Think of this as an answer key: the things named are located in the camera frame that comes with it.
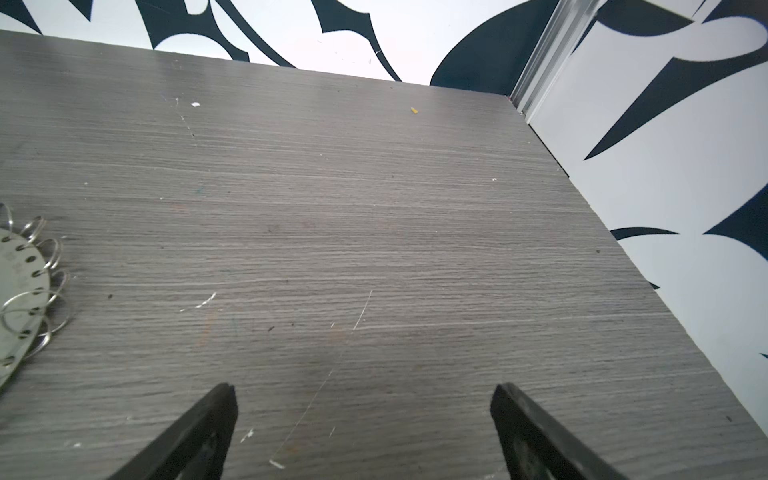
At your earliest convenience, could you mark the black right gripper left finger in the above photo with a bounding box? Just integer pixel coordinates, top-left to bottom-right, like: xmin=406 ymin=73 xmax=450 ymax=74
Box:
xmin=110 ymin=383 xmax=238 ymax=480

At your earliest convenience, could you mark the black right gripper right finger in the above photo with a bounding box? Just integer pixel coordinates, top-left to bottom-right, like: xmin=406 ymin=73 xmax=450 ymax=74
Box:
xmin=490 ymin=383 xmax=625 ymax=480

